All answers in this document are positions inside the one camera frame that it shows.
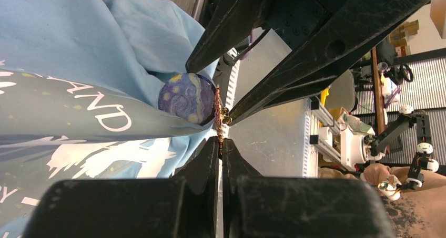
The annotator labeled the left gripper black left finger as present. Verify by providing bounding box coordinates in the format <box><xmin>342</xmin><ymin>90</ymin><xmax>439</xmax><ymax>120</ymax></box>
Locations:
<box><xmin>23</xmin><ymin>137</ymin><xmax>219</xmax><ymax>237</ymax></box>

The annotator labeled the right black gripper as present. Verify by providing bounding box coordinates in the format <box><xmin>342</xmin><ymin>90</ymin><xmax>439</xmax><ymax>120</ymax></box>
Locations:
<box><xmin>185</xmin><ymin>0</ymin><xmax>429</xmax><ymax>126</ymax></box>

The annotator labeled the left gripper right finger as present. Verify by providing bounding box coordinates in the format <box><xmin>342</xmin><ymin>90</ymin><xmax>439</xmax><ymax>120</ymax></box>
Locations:
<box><xmin>222</xmin><ymin>139</ymin><xmax>395</xmax><ymax>237</ymax></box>

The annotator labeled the pink leaf brooch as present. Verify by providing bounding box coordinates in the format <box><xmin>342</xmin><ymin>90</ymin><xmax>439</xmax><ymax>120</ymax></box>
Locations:
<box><xmin>214</xmin><ymin>85</ymin><xmax>232</xmax><ymax>159</ymax></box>

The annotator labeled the blue round brooch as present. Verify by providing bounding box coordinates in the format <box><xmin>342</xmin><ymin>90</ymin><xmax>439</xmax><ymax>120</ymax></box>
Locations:
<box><xmin>158</xmin><ymin>73</ymin><xmax>216</xmax><ymax>126</ymax></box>

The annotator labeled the light blue printed t-shirt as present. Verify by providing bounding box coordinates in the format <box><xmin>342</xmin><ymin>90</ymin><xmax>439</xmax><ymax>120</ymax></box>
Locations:
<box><xmin>1</xmin><ymin>0</ymin><xmax>211</xmax><ymax>237</ymax></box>

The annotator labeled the person in tan shirt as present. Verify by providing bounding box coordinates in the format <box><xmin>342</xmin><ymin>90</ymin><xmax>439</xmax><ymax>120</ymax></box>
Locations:
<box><xmin>318</xmin><ymin>163</ymin><xmax>445</xmax><ymax>237</ymax></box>

